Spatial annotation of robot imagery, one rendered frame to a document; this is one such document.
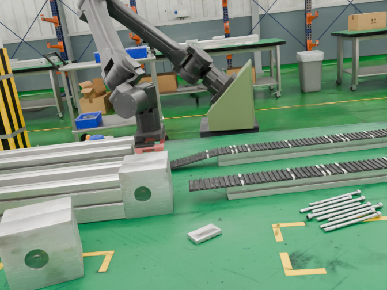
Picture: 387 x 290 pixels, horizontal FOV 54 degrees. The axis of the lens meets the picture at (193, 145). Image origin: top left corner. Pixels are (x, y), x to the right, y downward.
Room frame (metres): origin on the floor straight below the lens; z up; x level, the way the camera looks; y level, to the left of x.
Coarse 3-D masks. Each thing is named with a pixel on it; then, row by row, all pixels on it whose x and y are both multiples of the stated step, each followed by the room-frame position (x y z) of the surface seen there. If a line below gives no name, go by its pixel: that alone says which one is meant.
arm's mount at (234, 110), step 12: (240, 72) 1.25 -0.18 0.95; (240, 84) 1.18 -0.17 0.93; (252, 84) 1.35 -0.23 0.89; (228, 96) 1.19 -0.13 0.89; (240, 96) 1.18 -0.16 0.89; (252, 96) 1.27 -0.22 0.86; (216, 108) 1.20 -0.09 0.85; (228, 108) 1.19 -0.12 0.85; (240, 108) 1.18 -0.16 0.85; (252, 108) 1.21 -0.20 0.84; (216, 120) 1.20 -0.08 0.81; (228, 120) 1.19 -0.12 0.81; (240, 120) 1.18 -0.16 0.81; (252, 120) 1.18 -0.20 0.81
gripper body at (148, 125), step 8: (144, 112) 0.87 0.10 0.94; (152, 112) 0.88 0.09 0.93; (136, 120) 0.88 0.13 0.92; (144, 120) 0.87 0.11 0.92; (152, 120) 0.87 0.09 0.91; (144, 128) 0.87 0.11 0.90; (152, 128) 0.87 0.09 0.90; (160, 128) 0.89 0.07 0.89; (136, 136) 0.85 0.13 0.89; (144, 136) 0.85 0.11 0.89; (152, 136) 0.85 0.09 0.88; (160, 136) 0.85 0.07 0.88
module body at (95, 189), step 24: (72, 168) 0.74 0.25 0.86; (96, 168) 0.73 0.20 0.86; (0, 192) 0.66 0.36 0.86; (24, 192) 0.65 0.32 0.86; (48, 192) 0.65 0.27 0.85; (72, 192) 0.67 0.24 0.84; (96, 192) 0.66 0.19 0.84; (120, 192) 0.66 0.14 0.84; (0, 216) 0.67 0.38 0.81; (96, 216) 0.66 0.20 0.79; (120, 216) 0.66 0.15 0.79
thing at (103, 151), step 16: (64, 144) 0.93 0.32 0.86; (80, 144) 0.92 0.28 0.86; (96, 144) 0.92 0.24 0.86; (112, 144) 0.92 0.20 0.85; (128, 144) 0.87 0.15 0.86; (0, 160) 0.86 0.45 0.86; (16, 160) 0.85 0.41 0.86; (32, 160) 0.84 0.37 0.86; (48, 160) 0.84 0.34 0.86; (64, 160) 0.84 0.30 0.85; (80, 160) 0.86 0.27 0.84; (96, 160) 0.85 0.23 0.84; (112, 160) 0.85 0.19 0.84
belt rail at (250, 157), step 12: (324, 144) 0.88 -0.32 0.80; (336, 144) 0.88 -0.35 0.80; (348, 144) 0.88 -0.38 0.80; (360, 144) 0.88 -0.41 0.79; (372, 144) 0.88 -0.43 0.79; (384, 144) 0.88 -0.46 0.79; (228, 156) 0.88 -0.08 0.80; (240, 156) 0.88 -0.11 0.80; (252, 156) 0.88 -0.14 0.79; (264, 156) 0.88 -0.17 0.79; (276, 156) 0.88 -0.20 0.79; (288, 156) 0.88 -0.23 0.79; (300, 156) 0.88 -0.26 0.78
